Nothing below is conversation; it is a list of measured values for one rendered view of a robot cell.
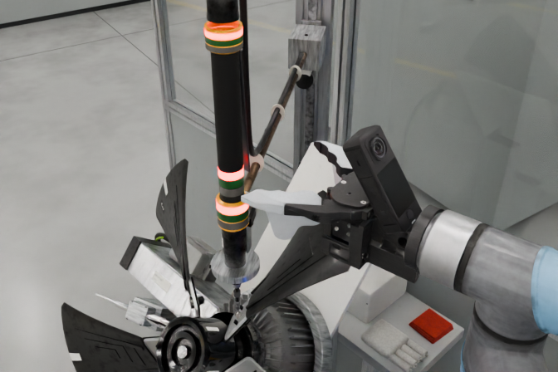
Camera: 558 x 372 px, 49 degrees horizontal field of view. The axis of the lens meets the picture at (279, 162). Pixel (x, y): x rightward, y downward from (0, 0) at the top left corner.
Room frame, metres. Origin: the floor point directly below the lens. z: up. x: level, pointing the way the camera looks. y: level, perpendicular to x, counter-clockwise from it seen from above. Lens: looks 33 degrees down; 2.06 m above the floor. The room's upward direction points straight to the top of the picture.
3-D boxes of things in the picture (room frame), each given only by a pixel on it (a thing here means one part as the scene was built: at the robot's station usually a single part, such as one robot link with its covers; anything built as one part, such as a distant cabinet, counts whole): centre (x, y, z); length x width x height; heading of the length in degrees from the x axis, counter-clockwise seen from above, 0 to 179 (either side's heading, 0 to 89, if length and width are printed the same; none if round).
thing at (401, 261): (0.54, -0.11, 1.63); 0.12 x 0.08 x 0.09; 53
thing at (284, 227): (0.55, 0.00, 1.63); 0.09 x 0.03 x 0.06; 89
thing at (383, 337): (1.02, -0.28, 0.87); 0.15 x 0.09 x 0.02; 43
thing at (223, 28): (0.67, 0.06, 1.80); 0.04 x 0.04 x 0.03
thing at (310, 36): (1.28, -0.06, 1.54); 0.10 x 0.07 x 0.08; 168
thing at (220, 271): (0.68, 0.06, 1.49); 0.09 x 0.07 x 0.10; 168
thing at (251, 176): (0.97, 0.00, 1.54); 0.54 x 0.01 x 0.01; 168
